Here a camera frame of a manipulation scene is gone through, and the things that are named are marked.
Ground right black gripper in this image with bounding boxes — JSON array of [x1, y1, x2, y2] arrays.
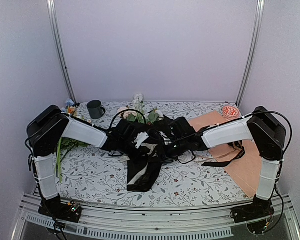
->
[[147, 136, 189, 164]]

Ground cream printed ribbon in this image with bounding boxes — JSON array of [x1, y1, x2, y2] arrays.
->
[[125, 143, 166, 193]]

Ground black wrapping paper sheet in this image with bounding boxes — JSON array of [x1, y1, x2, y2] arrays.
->
[[111, 116, 173, 193]]

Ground small white flower stem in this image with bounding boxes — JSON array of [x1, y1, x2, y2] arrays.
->
[[132, 93, 146, 124]]

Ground white rose long stem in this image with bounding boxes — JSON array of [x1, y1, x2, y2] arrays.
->
[[117, 106, 138, 122]]

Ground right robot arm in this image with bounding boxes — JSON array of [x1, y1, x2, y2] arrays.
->
[[165, 106, 287, 218]]

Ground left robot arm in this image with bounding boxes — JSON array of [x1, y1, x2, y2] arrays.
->
[[25, 105, 149, 217]]

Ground dark grey mug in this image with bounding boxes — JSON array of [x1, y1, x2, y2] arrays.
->
[[86, 100, 106, 120]]

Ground floral patterned tablecloth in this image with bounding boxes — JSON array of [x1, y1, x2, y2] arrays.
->
[[41, 100, 256, 208]]

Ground black printed ribbon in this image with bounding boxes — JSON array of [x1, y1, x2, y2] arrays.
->
[[201, 139, 246, 168]]

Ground red patterned small bowl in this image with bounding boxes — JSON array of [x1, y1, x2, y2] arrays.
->
[[222, 105, 241, 118]]

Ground green leafy flower bunch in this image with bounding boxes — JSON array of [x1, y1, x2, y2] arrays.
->
[[55, 137, 89, 183]]

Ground blue orange flower stems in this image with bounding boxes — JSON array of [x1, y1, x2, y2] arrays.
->
[[61, 98, 77, 117]]

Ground pink wrapping paper sheet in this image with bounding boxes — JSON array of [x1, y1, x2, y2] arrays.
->
[[188, 111, 262, 198]]

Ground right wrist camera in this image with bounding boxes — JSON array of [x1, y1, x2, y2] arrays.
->
[[168, 117, 196, 139]]

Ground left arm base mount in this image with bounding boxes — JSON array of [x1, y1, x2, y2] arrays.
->
[[38, 199, 82, 223]]

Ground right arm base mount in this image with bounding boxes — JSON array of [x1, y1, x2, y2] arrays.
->
[[229, 198, 275, 235]]

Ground left aluminium frame post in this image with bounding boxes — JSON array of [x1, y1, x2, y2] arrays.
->
[[46, 0, 77, 104]]

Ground aluminium frame post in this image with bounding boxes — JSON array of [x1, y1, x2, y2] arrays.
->
[[235, 0, 265, 108], [46, 0, 77, 104]]

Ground right aluminium frame post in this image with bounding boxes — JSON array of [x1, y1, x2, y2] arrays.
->
[[235, 0, 265, 108]]

